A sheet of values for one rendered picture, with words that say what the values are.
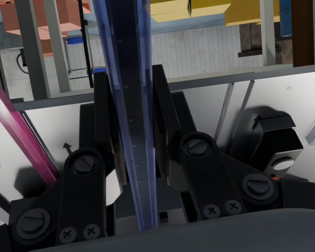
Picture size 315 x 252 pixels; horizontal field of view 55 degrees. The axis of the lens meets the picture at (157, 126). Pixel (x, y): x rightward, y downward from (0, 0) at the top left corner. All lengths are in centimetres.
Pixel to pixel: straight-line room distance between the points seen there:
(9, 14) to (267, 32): 304
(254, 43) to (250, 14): 156
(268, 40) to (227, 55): 849
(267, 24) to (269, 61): 11
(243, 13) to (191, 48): 487
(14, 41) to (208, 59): 582
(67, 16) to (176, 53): 628
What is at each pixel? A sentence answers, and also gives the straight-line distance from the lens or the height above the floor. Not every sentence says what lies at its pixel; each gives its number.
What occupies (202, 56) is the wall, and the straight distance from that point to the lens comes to 944.
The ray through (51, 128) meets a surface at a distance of 32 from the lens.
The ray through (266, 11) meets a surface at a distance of 105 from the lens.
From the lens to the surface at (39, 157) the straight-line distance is 35.
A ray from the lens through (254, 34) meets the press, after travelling 623.
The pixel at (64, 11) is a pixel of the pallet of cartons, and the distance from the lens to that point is 349.
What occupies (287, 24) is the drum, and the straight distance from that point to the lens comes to 379.
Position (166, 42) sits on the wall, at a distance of 945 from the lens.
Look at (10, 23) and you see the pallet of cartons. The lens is 369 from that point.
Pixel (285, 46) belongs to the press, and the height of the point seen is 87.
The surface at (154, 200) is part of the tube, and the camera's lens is 19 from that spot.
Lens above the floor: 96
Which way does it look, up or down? 11 degrees up
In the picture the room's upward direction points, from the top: 173 degrees clockwise
